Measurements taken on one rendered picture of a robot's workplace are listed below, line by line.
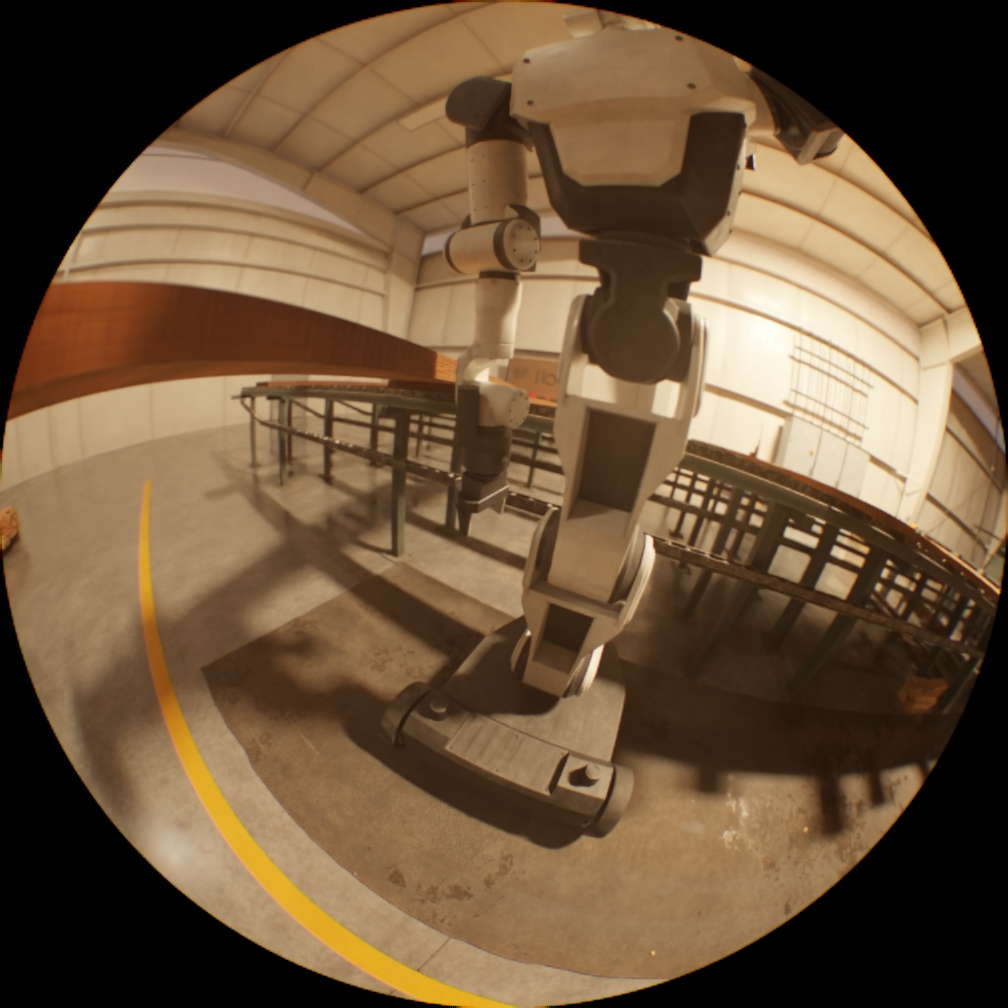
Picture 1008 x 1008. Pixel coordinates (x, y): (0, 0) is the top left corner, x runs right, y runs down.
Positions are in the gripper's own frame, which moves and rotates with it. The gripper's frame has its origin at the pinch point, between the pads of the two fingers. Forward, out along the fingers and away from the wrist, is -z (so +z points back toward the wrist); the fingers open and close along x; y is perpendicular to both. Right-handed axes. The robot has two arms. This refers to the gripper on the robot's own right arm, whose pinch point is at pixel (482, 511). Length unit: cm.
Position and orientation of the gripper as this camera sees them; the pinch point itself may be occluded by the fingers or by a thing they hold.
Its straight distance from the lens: 62.6
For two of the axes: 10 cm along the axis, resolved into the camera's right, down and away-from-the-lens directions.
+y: 7.8, 4.0, -4.9
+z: 0.8, -8.3, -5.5
